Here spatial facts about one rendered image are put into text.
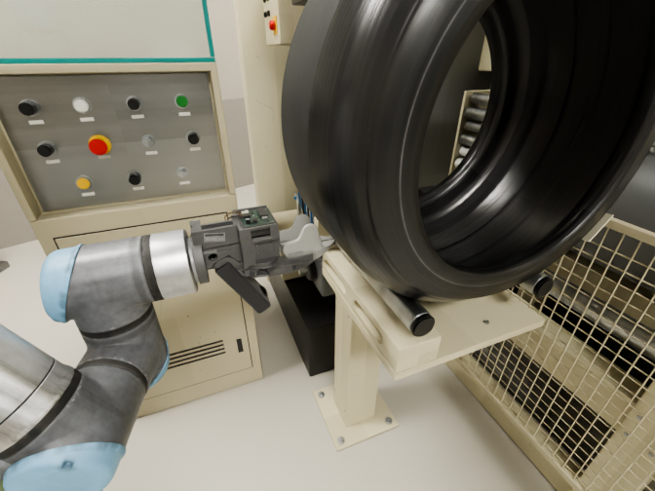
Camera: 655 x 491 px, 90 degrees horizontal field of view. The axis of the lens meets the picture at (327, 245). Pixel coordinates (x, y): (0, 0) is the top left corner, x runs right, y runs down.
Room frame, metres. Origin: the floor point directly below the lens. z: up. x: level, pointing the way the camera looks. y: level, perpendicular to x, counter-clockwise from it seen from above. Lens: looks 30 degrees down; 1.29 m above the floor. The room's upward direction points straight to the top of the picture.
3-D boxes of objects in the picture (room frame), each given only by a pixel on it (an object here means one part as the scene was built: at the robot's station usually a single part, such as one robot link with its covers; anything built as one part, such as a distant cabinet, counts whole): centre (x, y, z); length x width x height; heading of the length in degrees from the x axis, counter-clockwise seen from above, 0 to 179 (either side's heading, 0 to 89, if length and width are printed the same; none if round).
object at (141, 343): (0.33, 0.29, 0.93); 0.12 x 0.09 x 0.12; 9
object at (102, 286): (0.35, 0.29, 1.04); 0.12 x 0.09 x 0.10; 112
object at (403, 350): (0.57, -0.09, 0.83); 0.36 x 0.09 x 0.06; 22
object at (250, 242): (0.41, 0.13, 1.05); 0.12 x 0.08 x 0.09; 112
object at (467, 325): (0.62, -0.22, 0.80); 0.37 x 0.36 x 0.02; 112
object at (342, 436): (0.85, -0.11, 0.01); 0.27 x 0.27 x 0.02; 22
